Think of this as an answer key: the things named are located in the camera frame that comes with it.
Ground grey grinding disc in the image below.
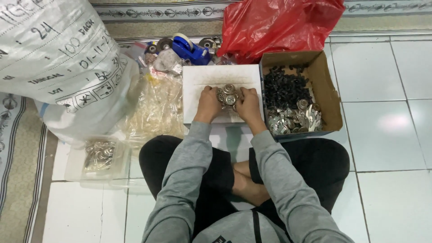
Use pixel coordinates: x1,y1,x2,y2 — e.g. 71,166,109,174
156,37,173,53
198,37,218,50

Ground brown cardboard box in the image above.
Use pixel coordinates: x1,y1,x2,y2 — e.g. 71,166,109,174
259,50,344,142

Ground grey hooded sweater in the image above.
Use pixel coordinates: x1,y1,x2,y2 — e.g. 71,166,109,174
192,209,291,243

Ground heap of silver metal plates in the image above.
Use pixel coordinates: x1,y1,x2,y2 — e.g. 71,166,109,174
267,99,323,136

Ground pile of round metal discs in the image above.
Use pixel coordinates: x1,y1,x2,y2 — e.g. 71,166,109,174
216,84,242,113

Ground heap of black plastic parts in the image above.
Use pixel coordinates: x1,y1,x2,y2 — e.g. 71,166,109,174
263,65,312,110

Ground person's legs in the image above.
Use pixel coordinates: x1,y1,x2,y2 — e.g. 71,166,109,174
139,135,350,237

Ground white flat box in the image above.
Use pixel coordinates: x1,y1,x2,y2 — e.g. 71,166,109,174
182,64,265,125

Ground clear plastic container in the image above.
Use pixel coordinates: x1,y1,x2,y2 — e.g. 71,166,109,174
64,135,132,184

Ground clear plastic bag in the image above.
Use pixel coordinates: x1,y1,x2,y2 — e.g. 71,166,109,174
116,69,185,146

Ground red plastic bag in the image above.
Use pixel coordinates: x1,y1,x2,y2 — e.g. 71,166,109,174
217,0,346,65

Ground blue tape dispenser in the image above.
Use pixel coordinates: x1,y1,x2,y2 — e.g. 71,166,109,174
172,33,211,66

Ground large white woven sack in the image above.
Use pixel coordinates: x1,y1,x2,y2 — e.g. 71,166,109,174
0,0,140,146

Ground small crumpled plastic bag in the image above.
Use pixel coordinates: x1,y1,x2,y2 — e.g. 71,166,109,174
153,49,184,75

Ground person's left hand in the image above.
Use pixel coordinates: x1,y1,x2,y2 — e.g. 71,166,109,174
194,85,223,124

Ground heap of metal rings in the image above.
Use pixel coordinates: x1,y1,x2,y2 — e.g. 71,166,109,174
84,140,116,171

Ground person's right hand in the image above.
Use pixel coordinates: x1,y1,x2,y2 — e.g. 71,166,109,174
235,87,264,123

